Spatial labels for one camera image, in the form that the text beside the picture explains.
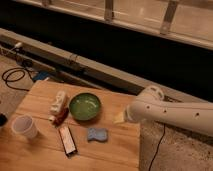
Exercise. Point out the blue sponge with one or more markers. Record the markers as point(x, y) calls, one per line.
point(97, 134)

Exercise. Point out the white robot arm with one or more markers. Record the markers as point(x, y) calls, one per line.
point(150, 104)

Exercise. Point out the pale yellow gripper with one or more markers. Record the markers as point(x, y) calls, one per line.
point(119, 118)

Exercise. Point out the white stapler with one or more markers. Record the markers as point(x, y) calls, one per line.
point(58, 103)

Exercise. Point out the grey metal rail beam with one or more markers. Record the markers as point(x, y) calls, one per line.
point(94, 69)

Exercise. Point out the black object at left edge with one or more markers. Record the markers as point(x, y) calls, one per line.
point(3, 119)

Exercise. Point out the green ceramic bowl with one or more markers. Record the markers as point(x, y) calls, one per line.
point(84, 106)

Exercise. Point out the blue object on floor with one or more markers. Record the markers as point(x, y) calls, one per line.
point(40, 76)

